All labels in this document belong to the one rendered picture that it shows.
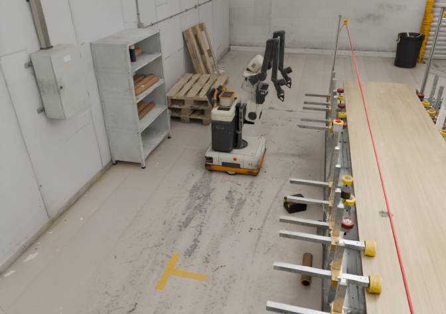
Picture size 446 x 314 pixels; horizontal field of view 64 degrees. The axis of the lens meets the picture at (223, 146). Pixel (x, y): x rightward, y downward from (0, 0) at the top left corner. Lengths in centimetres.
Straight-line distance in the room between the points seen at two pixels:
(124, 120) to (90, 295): 206
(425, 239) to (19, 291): 301
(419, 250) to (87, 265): 259
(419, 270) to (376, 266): 22
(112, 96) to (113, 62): 42
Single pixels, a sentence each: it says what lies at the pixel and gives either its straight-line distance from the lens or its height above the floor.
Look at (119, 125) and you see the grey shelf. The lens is 451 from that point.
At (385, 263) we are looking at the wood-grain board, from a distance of 220.
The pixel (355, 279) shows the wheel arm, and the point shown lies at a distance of 198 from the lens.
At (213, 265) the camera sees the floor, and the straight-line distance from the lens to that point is 327.
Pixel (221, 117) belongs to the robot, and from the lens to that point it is 408.
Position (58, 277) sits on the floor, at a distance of 350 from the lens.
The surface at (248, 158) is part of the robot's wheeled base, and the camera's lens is 421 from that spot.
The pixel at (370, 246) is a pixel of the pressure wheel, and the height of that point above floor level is 97.
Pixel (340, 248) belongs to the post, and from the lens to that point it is 189.
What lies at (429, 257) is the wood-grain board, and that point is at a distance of 233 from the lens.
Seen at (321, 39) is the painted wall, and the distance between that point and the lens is 1004.
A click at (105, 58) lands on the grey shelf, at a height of 138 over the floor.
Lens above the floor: 238
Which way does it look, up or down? 28 degrees down
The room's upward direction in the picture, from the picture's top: 1 degrees counter-clockwise
